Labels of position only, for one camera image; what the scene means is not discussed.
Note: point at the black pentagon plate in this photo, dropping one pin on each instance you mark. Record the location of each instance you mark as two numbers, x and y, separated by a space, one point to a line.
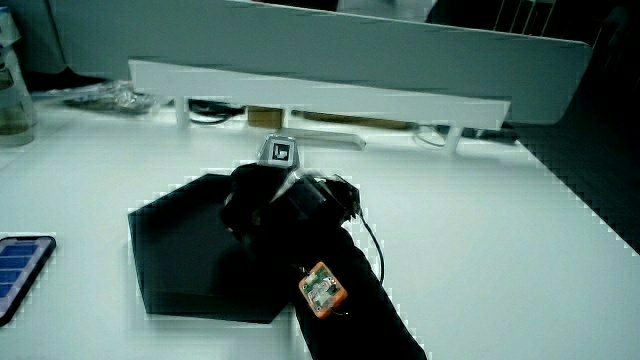
185 250

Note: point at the person's right hand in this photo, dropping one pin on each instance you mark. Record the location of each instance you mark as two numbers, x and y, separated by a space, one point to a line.
280 200

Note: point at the orange sensor module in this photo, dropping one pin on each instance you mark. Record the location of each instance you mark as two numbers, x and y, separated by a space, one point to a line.
322 290

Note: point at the smartphone with blue screen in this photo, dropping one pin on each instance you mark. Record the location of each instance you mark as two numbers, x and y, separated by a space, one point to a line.
20 270

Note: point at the crumpled clear plastic bag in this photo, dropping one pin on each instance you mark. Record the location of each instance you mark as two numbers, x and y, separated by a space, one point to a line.
107 95

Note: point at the long wooden stick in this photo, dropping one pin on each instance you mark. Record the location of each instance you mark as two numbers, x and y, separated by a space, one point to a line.
350 120

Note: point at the white divider panel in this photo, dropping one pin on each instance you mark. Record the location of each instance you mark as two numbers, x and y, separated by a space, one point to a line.
320 45

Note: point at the white desk riser shelf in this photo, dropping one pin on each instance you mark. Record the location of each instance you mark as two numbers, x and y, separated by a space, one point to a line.
320 95

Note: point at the clear plastic bottle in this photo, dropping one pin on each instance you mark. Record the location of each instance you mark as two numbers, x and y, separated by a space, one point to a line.
12 95

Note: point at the small brown box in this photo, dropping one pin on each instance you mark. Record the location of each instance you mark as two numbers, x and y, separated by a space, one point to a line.
265 117

